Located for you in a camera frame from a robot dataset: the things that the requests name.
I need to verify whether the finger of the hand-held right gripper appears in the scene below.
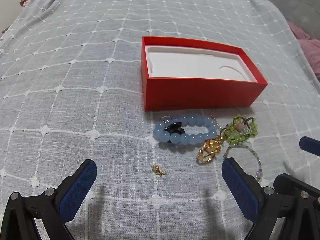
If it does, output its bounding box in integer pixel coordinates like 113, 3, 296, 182
273, 174, 320, 198
299, 136, 320, 155

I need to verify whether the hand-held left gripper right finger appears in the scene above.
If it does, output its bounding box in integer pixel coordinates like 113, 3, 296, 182
221, 157, 320, 240

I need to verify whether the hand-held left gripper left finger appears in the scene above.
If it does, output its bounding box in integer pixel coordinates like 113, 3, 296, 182
0, 159, 97, 240

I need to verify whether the clear bead bracelet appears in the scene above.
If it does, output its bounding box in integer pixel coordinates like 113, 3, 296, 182
223, 144, 264, 182

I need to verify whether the gold chunky ring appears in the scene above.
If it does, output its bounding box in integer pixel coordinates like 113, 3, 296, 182
196, 138, 222, 165

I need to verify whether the green bead bracelet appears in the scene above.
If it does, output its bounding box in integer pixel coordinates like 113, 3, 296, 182
222, 114, 258, 145

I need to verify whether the silver chain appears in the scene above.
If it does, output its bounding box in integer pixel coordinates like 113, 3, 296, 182
211, 115, 224, 137

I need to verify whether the blue bead bracelet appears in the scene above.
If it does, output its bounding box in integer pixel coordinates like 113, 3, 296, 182
153, 115, 218, 146

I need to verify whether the black hair clip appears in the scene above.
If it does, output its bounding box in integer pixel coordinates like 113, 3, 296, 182
165, 122, 186, 135

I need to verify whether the red cardboard box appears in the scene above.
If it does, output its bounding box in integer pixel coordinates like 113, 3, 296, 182
140, 36, 268, 111

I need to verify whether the small gold earring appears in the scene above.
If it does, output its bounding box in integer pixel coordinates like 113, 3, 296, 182
151, 164, 167, 177

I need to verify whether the pink pillow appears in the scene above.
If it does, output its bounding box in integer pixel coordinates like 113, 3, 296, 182
287, 21, 320, 80

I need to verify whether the grey checked blanket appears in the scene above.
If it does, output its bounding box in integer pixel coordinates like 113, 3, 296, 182
0, 0, 320, 240

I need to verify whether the grey cushion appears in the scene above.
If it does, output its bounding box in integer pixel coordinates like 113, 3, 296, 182
262, 0, 320, 40

